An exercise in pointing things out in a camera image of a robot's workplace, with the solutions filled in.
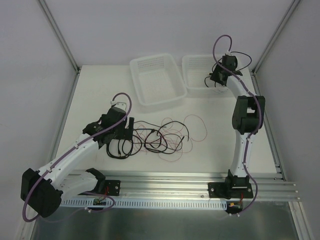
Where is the black USB cable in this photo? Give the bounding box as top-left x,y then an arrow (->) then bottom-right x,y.
203,51 -> 253,88

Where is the thin red wire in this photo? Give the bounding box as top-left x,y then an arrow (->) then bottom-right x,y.
134,114 -> 208,162

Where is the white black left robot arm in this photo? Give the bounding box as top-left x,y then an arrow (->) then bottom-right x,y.
20,105 -> 135,223

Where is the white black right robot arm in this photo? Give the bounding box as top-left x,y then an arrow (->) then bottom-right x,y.
208,54 -> 266,200

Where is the white right plastic basket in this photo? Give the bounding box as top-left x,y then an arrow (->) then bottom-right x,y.
182,55 -> 247,98

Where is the white plastic basket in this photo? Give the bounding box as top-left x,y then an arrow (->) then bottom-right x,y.
129,53 -> 187,108
182,55 -> 247,98

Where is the white left plastic basket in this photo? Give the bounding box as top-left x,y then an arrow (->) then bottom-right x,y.
129,53 -> 187,108

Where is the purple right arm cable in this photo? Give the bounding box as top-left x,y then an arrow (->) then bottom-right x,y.
212,35 -> 265,218

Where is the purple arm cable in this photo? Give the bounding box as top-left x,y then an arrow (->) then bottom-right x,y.
212,35 -> 265,218
22,92 -> 133,223

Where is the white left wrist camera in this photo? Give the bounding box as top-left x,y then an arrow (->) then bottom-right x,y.
110,100 -> 127,109

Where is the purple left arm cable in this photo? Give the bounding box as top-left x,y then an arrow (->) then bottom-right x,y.
22,92 -> 133,223

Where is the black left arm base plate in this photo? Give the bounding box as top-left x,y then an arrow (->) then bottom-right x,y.
95,180 -> 121,196

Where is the white slotted cable duct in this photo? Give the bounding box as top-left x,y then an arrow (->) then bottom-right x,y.
61,197 -> 227,211

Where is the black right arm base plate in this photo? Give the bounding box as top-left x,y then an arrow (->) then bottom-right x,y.
207,182 -> 254,200

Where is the aluminium mounting rail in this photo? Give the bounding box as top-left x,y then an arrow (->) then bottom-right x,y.
102,170 -> 301,202

